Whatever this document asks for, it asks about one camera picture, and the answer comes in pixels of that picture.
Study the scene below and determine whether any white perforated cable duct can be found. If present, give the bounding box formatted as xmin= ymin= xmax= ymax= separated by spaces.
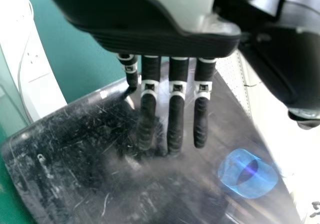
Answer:
xmin=214 ymin=50 xmax=251 ymax=118

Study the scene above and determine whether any black oven with glass door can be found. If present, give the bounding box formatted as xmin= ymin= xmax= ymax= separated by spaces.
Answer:
xmin=1 ymin=58 xmax=301 ymax=224

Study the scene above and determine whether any white socket strip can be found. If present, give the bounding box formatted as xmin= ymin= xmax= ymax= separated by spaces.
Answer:
xmin=0 ymin=0 xmax=69 ymax=124

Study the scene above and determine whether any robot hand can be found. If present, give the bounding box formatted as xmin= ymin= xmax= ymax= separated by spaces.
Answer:
xmin=44 ymin=0 xmax=320 ymax=157

